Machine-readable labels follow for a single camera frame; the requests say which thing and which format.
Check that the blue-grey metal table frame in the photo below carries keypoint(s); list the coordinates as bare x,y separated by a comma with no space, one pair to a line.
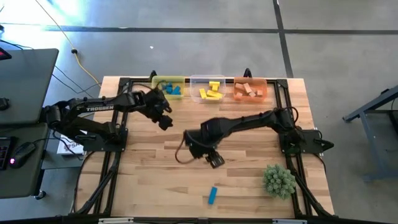
370,104

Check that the black aluminium table frame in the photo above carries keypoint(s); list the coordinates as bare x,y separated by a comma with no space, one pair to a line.
124,81

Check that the dark grey desk top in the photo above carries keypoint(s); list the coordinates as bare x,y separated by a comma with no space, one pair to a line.
18,180

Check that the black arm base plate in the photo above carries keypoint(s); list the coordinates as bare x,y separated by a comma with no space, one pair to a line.
93,146
311,146

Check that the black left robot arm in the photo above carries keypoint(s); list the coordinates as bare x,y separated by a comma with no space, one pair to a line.
99,108

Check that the black keyboard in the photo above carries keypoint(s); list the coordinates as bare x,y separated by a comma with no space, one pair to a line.
3,152

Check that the clear plastic bin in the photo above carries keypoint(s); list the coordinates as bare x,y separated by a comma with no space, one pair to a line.
196,84

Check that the yellow translucent plastic bin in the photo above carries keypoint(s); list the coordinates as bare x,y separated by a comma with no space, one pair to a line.
178,97

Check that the black computer mouse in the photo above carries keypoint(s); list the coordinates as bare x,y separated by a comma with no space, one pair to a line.
21,154

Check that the orange translucent plastic bin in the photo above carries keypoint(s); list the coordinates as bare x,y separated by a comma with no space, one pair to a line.
262,99

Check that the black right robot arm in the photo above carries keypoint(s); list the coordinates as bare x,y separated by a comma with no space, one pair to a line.
245,122

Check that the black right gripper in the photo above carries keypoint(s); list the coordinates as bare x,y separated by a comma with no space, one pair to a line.
202,141

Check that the black desk caster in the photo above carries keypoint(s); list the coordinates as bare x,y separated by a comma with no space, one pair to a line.
40,195

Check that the white label strip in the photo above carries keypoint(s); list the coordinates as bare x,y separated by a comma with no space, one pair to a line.
116,220
289,221

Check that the yellow cylinder block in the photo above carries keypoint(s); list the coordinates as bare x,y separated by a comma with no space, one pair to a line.
214,83

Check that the long blue block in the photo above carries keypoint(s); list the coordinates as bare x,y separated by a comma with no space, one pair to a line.
212,195

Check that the green artificial plant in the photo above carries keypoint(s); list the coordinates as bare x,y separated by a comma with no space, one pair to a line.
279,182

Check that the black device with red light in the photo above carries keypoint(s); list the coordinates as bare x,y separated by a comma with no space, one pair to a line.
3,54

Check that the chunky blue block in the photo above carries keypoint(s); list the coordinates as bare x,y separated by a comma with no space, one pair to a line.
169,90

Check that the small black device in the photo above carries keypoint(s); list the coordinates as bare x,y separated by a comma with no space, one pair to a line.
3,104

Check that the small natural wood block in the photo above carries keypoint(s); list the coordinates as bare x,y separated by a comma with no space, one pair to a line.
259,92
252,94

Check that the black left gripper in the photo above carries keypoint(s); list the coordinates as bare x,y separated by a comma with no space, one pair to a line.
154,104

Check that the white printed box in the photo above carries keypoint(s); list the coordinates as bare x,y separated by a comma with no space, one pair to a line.
70,147

